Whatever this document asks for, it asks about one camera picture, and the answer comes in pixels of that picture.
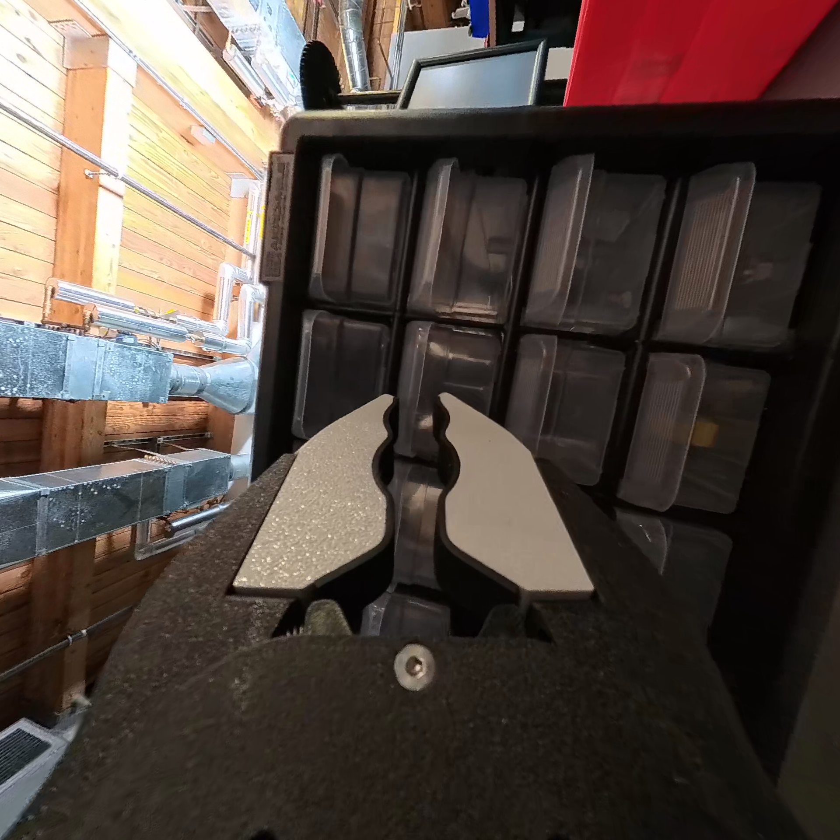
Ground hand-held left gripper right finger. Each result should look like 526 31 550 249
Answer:
436 392 597 603

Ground black drawer cabinet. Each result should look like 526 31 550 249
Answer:
251 98 840 788

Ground rows of clear drawers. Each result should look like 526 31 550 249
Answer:
290 152 824 592

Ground white ceiling vent grille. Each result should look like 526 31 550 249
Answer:
0 717 72 811

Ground red storage bin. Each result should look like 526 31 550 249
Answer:
563 0 840 107

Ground galvanized rectangular air duct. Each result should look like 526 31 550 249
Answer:
0 448 253 573
0 317 258 416

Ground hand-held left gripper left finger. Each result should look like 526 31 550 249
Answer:
233 394 398 599

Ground black ribbed disc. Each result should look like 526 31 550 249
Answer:
301 39 342 109

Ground cluster of silver insulated pipes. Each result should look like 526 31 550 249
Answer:
42 259 269 361

